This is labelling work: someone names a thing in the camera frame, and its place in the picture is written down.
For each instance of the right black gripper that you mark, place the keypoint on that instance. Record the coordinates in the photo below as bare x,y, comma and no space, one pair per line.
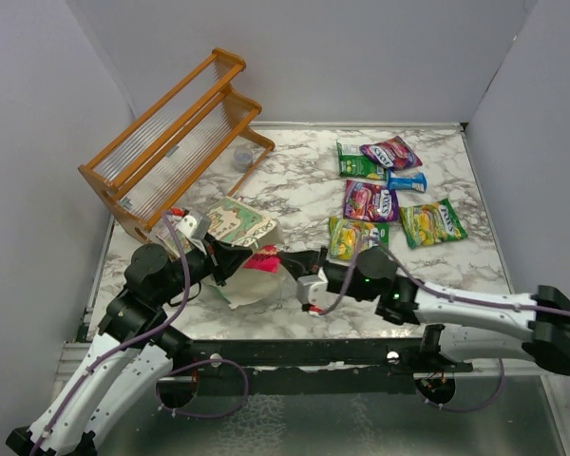
304,263

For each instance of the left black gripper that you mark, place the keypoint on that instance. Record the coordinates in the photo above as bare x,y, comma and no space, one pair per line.
223,259

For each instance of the red snack packet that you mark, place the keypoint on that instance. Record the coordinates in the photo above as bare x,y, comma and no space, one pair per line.
265,260

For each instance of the green printed paper bag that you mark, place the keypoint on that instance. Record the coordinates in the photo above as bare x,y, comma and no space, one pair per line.
256,237

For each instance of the purple berries candy bag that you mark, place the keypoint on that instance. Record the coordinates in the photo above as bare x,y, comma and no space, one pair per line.
370,202

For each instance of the green lemon snack packet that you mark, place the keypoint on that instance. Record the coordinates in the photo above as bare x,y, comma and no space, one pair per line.
431,224

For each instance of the blue white snack packet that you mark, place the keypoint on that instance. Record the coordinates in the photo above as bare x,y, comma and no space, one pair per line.
417,182

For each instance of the purple pink candy bag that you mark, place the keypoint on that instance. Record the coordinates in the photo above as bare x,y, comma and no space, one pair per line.
394,154

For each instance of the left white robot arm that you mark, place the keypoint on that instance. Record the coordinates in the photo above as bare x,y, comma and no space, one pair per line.
135,346

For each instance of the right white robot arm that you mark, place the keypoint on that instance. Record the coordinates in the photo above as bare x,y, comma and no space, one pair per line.
459,325

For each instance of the small clear plastic jar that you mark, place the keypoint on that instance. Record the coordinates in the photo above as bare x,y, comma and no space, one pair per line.
243,159

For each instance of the orange wooden shelf rack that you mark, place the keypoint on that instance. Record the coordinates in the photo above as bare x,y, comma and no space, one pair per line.
151,165

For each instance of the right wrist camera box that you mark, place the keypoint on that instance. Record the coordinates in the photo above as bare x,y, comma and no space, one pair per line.
311,291

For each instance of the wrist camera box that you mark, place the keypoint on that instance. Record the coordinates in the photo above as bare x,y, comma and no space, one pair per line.
192,224
311,291

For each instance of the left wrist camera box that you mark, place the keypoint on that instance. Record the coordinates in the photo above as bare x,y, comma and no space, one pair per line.
192,224

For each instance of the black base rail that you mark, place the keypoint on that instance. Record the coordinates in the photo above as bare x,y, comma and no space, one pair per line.
307,366

